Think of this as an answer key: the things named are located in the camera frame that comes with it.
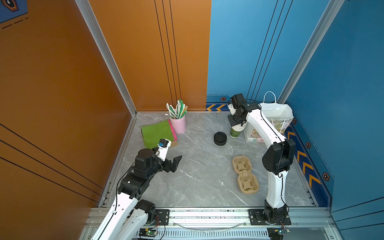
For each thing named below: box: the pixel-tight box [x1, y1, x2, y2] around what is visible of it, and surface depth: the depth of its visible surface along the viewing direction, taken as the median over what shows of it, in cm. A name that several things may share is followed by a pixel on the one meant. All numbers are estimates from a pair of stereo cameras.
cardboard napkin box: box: [168, 119, 178, 148], surface depth 101 cm
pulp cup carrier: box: [232, 155, 260, 195], surface depth 84 cm
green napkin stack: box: [141, 120, 175, 150], surface depth 105 cm
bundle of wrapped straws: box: [165, 99, 188, 119], surface depth 101 cm
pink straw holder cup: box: [169, 115, 186, 134], surface depth 105 cm
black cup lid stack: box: [213, 131, 227, 146], surface depth 101 cm
